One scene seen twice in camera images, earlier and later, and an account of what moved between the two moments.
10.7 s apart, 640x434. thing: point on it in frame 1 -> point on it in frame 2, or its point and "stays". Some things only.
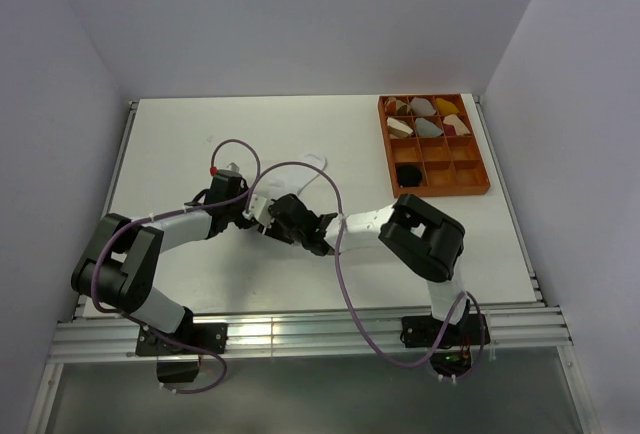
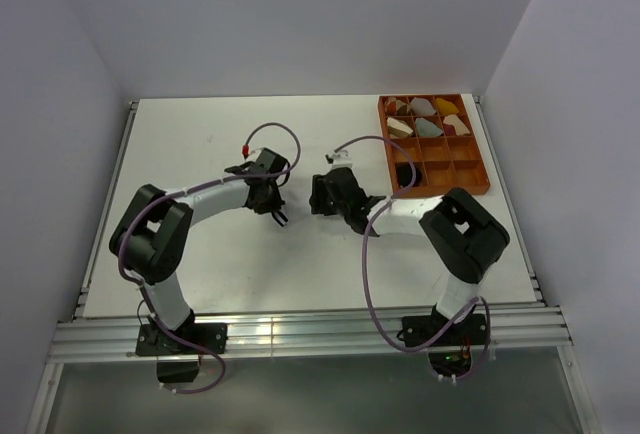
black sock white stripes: (409, 176) stays
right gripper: (273, 230) -> (318, 197)
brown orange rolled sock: (394, 106) stays
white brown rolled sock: (398, 129) stays
